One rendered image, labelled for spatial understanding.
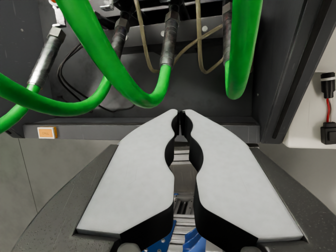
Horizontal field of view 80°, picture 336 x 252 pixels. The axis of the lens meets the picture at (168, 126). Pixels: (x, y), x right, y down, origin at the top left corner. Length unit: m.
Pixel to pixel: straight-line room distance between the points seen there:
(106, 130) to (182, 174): 0.86
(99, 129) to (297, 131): 0.43
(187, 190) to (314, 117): 1.03
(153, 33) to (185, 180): 1.04
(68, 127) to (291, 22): 0.51
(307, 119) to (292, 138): 0.04
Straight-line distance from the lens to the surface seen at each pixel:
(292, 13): 0.31
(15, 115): 0.29
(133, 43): 0.45
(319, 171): 1.62
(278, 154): 1.51
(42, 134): 0.63
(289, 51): 0.31
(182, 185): 1.35
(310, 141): 0.45
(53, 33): 0.35
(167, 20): 0.32
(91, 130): 0.55
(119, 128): 0.51
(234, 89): 0.16
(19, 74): 0.71
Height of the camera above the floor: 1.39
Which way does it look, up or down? 72 degrees down
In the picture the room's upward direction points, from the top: 128 degrees counter-clockwise
